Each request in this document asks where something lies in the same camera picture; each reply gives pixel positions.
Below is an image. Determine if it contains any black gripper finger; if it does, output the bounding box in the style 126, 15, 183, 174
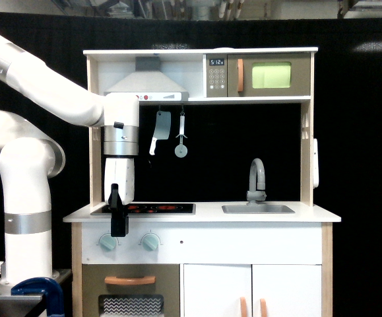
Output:
108, 184, 129, 237

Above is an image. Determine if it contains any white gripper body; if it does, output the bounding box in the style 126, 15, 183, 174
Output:
104, 157, 135, 204

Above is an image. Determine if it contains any microwave door with orange handle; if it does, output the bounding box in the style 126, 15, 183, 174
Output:
227, 53, 311, 97

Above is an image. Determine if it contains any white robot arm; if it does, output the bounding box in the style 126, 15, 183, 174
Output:
0, 36, 139, 285

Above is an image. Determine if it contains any left white cabinet door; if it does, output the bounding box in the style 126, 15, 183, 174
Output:
182, 264, 251, 316

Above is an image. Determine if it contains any white cabinet door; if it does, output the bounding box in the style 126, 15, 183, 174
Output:
182, 264, 251, 316
252, 265, 321, 316

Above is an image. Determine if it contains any right white cabinet door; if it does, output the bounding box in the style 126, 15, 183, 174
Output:
252, 265, 321, 316

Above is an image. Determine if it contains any left mint stove knob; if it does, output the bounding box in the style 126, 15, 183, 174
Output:
98, 233, 118, 252

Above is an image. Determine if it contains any mint stove knob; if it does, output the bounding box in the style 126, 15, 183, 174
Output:
98, 233, 118, 252
141, 232, 160, 251

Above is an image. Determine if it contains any black toy stovetop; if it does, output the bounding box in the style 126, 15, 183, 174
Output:
90, 203, 197, 216

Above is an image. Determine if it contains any right mint stove knob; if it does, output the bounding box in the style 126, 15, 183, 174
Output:
141, 232, 160, 251

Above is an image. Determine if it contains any toy cleaver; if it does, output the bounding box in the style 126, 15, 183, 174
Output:
149, 110, 171, 155

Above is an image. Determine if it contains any toy pizza cutter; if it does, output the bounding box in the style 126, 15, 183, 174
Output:
174, 112, 187, 159

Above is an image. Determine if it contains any grey range hood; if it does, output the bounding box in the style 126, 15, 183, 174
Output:
104, 56, 189, 102

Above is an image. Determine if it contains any blue clamp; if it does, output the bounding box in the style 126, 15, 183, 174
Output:
11, 277, 65, 317

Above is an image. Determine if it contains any white wooden toy kitchen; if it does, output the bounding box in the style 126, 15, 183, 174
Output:
66, 47, 340, 316

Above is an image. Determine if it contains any grey toy sink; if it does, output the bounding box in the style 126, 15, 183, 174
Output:
222, 204, 295, 214

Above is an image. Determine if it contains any grey toy faucet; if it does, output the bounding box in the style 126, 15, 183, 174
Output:
247, 158, 267, 204

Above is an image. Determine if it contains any white side-mounted holder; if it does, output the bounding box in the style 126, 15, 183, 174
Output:
313, 139, 319, 188

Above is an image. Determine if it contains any oven door with orange handle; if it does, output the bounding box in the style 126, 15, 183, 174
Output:
82, 264, 180, 316

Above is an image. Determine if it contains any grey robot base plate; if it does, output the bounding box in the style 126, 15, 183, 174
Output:
0, 269, 73, 316

